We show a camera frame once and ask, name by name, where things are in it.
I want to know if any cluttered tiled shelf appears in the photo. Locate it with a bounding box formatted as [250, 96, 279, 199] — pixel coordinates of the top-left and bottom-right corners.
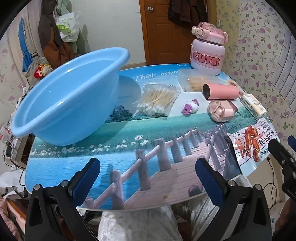
[1, 93, 29, 170]

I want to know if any pink round pouch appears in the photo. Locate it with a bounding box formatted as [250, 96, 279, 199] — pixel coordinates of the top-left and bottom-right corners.
[207, 100, 238, 123]

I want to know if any blue hanging strap bag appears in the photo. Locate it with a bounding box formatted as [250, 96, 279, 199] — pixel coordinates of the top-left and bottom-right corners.
[18, 18, 33, 73]

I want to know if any pink cylindrical roller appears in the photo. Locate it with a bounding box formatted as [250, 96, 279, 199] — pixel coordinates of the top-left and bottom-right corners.
[202, 83, 240, 100]

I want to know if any clear box of toothpicks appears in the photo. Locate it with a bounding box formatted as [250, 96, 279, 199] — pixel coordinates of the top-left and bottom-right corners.
[178, 69, 220, 92]

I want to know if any white green plastic bag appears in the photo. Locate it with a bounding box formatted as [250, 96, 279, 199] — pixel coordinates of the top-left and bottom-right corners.
[56, 11, 82, 43]

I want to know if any dark brown hanging jacket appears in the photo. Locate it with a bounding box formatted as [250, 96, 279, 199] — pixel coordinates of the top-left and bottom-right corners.
[168, 0, 208, 29]

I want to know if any pink CUTE water bottle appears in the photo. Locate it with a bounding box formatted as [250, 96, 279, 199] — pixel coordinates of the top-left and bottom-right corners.
[190, 22, 229, 75]

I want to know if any grey bag with plush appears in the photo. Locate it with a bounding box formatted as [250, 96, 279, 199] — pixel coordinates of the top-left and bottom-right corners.
[22, 52, 53, 80]

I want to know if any brown wooden door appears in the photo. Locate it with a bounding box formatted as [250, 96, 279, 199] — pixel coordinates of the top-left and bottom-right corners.
[138, 0, 217, 66]

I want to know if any blue plastic basin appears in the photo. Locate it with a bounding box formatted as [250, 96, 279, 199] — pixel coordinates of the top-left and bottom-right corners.
[11, 47, 130, 146]

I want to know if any brown orange hanging coat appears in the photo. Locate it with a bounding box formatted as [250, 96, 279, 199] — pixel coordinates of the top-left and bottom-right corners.
[38, 0, 75, 69]

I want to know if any yellow white small box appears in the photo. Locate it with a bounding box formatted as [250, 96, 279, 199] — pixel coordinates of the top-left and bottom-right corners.
[241, 94, 267, 120]

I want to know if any crayfish snack packet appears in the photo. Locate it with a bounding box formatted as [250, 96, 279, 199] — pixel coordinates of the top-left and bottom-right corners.
[228, 118, 279, 176]

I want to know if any printed landscape table mat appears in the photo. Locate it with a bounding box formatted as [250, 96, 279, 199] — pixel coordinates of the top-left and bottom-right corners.
[25, 64, 258, 210]

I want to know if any pink white small toy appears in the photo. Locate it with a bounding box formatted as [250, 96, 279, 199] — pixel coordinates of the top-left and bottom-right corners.
[181, 99, 200, 116]

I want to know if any bag of cotton swabs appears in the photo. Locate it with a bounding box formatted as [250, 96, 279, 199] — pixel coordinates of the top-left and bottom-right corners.
[134, 84, 181, 118]

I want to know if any pale green hanging garment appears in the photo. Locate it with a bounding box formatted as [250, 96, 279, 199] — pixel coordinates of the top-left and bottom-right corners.
[53, 0, 72, 18]

